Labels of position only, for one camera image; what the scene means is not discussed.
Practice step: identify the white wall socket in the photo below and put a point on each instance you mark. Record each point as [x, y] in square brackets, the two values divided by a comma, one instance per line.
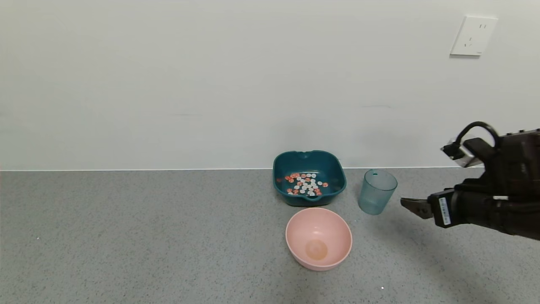
[473, 36]

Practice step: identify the pink round bowl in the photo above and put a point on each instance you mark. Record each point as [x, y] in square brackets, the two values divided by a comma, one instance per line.
[318, 236]

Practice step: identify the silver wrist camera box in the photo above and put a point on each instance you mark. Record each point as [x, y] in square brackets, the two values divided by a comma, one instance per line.
[466, 157]

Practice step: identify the red and white candy pieces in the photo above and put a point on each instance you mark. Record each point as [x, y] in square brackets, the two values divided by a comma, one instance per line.
[306, 184]

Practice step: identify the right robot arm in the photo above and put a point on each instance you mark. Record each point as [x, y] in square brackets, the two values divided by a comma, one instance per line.
[523, 169]

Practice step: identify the translucent blue ribbed cup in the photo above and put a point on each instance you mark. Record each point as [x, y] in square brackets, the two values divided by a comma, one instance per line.
[375, 196]

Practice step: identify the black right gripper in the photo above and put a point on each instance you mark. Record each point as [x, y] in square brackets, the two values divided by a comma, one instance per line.
[443, 210]

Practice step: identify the dark teal square basin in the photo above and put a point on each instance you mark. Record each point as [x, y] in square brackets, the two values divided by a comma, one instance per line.
[333, 188]

